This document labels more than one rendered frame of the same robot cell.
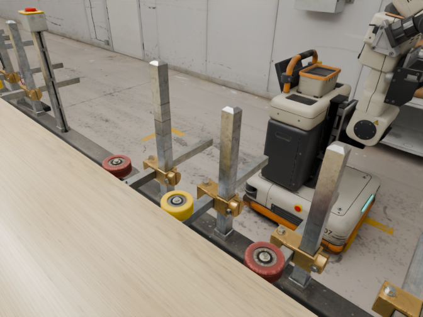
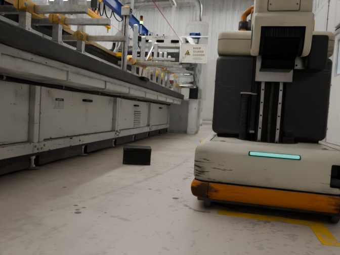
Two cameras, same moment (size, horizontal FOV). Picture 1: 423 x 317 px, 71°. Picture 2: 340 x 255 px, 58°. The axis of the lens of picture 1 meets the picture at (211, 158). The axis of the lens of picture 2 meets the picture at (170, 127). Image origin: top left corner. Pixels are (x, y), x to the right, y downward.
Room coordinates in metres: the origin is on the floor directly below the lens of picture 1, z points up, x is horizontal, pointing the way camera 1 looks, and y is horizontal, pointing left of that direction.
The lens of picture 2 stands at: (0.41, -1.74, 0.39)
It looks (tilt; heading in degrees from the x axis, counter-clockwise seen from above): 3 degrees down; 62
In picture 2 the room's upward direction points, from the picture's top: 3 degrees clockwise
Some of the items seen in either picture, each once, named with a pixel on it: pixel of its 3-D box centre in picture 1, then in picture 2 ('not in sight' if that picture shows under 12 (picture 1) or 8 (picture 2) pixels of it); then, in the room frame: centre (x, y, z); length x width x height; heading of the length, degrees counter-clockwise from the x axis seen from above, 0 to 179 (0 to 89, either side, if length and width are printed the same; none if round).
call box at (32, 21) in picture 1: (33, 21); (126, 12); (1.27, 0.72, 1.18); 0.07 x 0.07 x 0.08; 50
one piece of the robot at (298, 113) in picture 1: (311, 127); (269, 79); (1.59, -0.59, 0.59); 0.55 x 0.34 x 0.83; 139
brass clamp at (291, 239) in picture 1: (298, 250); (28, 8); (0.49, -0.22, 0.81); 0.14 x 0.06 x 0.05; 50
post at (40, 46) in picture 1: (51, 85); (124, 44); (1.27, 0.71, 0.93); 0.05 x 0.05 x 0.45; 50
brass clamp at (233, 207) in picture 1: (219, 198); (59, 20); (0.65, -0.03, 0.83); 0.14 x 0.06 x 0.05; 50
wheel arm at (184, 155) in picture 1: (169, 163); (91, 38); (0.86, 0.15, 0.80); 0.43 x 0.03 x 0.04; 140
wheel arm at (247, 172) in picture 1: (225, 188); (70, 22); (0.70, -0.05, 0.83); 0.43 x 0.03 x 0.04; 140
